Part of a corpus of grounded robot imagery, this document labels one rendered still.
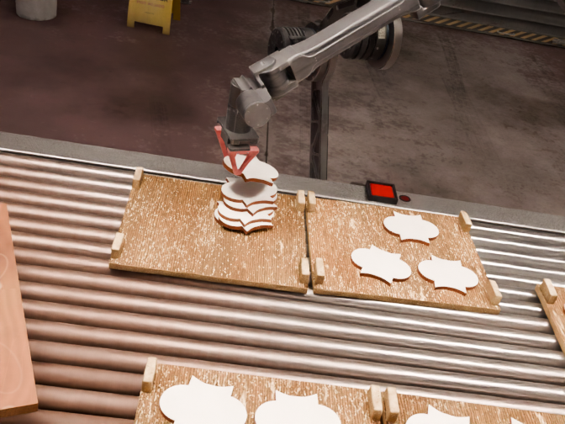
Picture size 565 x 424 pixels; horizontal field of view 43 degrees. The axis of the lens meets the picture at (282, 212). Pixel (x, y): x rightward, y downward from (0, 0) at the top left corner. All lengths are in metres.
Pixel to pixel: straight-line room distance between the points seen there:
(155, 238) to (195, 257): 0.10
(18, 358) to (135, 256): 0.44
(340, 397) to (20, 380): 0.54
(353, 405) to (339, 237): 0.50
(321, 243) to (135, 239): 0.41
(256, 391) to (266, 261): 0.37
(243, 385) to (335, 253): 0.46
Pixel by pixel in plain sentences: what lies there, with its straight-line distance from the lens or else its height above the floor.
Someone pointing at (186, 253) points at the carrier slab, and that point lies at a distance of 1.54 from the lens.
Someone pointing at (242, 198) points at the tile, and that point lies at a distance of 1.64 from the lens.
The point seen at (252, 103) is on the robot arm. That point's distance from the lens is 1.45.
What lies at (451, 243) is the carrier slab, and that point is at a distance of 1.78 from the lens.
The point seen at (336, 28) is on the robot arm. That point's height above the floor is 1.38.
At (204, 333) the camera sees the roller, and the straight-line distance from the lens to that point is 1.40.
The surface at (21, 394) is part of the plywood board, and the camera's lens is 1.12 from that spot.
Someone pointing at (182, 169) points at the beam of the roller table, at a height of 0.92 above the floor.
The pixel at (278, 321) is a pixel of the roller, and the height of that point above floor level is 0.92.
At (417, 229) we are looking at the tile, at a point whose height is 0.95.
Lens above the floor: 1.88
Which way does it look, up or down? 33 degrees down
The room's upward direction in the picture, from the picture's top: 12 degrees clockwise
